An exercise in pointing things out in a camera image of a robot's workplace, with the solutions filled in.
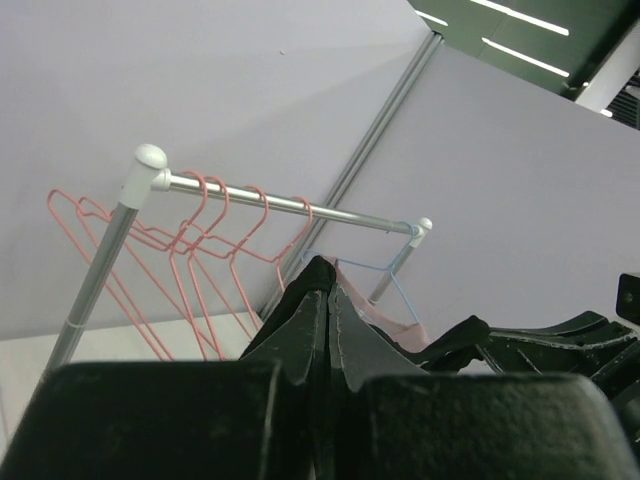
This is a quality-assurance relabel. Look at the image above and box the pink tank top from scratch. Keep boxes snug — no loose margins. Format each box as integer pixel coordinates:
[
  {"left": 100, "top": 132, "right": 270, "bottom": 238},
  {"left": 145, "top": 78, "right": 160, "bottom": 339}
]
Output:
[{"left": 323, "top": 256, "right": 430, "bottom": 353}]

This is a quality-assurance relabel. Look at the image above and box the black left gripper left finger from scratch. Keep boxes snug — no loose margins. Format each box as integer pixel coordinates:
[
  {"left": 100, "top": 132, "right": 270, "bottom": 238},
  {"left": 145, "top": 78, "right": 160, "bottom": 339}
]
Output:
[{"left": 241, "top": 292, "right": 327, "bottom": 385}]

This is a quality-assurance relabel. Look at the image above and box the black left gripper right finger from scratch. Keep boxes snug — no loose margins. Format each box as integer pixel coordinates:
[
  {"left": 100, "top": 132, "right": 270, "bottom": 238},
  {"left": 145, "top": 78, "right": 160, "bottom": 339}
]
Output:
[{"left": 328, "top": 284, "right": 420, "bottom": 393}]

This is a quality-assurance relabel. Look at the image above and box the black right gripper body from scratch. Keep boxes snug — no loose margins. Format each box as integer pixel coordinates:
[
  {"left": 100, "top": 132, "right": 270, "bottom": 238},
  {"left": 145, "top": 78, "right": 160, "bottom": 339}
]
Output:
[{"left": 479, "top": 272, "right": 640, "bottom": 401}]

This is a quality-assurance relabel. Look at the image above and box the blue wire hanger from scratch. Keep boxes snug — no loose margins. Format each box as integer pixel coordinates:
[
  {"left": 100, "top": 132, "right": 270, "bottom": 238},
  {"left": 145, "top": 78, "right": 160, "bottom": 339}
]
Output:
[{"left": 298, "top": 218, "right": 433, "bottom": 325}]

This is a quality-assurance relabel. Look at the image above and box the black tank top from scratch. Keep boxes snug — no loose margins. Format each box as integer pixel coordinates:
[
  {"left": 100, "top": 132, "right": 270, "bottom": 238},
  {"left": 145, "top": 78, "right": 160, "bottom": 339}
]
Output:
[{"left": 241, "top": 255, "right": 490, "bottom": 372}]

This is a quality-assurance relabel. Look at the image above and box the silver clothes rack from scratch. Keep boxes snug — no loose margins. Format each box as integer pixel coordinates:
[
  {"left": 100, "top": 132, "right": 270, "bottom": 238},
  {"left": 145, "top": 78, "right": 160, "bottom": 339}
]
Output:
[{"left": 44, "top": 143, "right": 434, "bottom": 381}]

